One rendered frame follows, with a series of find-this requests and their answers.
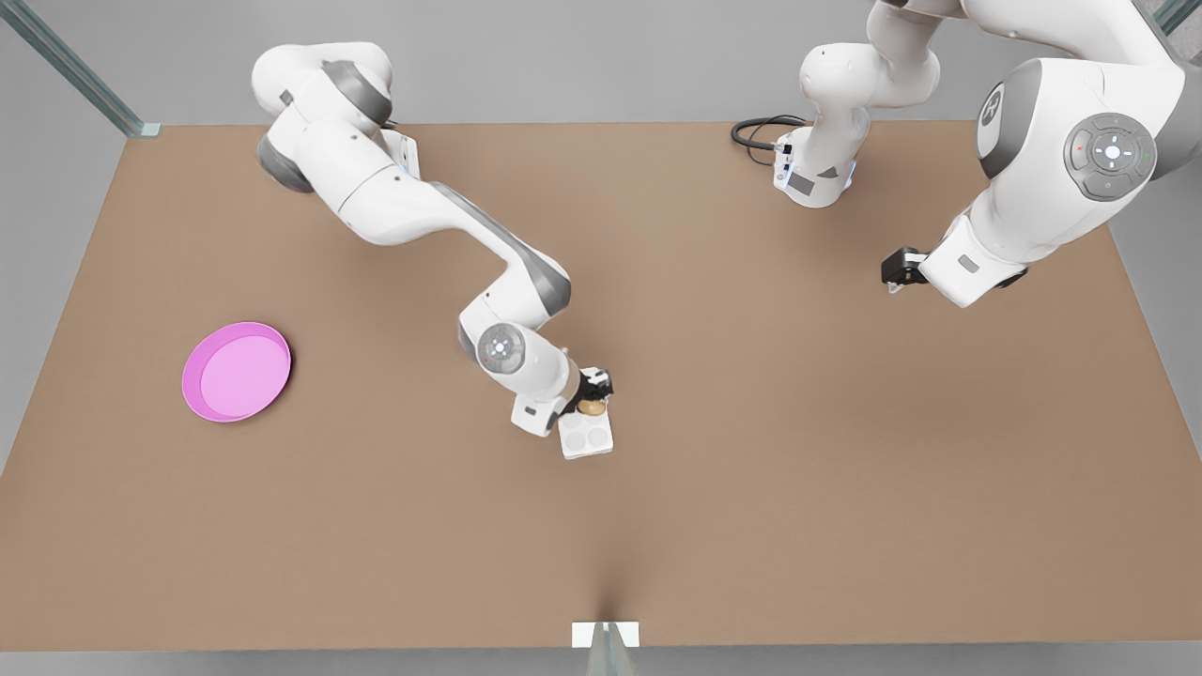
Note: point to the brown egg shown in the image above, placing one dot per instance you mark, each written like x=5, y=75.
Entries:
x=593, y=407

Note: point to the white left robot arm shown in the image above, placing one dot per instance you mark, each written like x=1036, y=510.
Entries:
x=1052, y=141

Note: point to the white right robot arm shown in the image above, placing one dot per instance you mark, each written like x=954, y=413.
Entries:
x=394, y=192

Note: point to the white egg box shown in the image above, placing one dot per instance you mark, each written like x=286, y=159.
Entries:
x=586, y=437

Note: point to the pink round plate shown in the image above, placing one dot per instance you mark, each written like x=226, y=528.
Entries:
x=236, y=371

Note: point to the silver frame post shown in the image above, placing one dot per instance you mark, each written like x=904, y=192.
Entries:
x=75, y=68
x=1174, y=13
x=606, y=646

